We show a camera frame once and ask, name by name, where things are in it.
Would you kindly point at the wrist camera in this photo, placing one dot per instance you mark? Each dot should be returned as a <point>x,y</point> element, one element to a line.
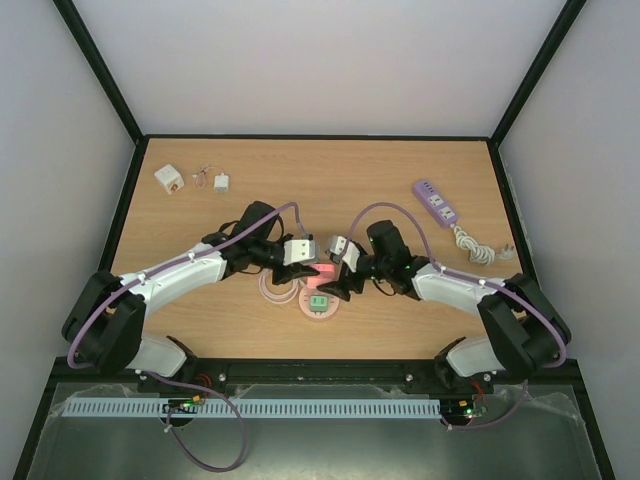
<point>300,251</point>
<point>351,251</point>

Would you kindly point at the green plug adapter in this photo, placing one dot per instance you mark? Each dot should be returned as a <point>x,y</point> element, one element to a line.
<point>318,303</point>

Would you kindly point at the white tiger cube plug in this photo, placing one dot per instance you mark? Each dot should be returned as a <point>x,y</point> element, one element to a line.
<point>169,179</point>

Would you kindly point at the grey metal tray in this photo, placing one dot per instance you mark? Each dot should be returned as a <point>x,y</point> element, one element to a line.
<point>514,433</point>

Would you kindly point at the white slotted cable duct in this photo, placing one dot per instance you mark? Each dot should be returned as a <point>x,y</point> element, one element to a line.
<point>254,408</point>

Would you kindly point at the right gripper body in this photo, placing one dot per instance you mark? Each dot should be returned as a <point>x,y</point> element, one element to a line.
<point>350,279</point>

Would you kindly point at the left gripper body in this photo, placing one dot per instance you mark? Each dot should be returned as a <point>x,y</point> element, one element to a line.
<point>260,249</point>

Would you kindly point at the red pink plug adapter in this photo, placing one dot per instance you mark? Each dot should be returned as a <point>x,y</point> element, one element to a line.
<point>324,269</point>

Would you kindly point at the purple power strip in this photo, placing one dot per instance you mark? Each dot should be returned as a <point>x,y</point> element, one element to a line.
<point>430,198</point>

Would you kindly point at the black frame rail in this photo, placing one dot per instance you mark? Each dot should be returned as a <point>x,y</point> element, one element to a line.
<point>411,376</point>

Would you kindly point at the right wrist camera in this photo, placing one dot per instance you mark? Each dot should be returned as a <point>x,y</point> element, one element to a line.
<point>351,251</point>

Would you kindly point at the white charger plug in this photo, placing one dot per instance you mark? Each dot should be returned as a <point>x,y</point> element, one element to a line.
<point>221,183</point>

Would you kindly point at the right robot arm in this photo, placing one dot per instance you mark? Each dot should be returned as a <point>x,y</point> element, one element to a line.
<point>523,332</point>

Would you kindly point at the pale pink socket cube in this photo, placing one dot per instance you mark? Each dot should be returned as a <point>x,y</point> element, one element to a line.
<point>313,282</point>

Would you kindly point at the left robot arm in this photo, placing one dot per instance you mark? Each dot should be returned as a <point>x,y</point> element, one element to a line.
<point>105,329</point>

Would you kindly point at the round pink socket base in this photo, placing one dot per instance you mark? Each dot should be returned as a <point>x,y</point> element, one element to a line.
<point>318,317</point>

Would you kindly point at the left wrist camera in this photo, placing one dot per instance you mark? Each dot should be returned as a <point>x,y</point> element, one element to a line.
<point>300,251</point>

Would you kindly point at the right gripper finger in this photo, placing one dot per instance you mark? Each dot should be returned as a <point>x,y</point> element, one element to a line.
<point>335,257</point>
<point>340,289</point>

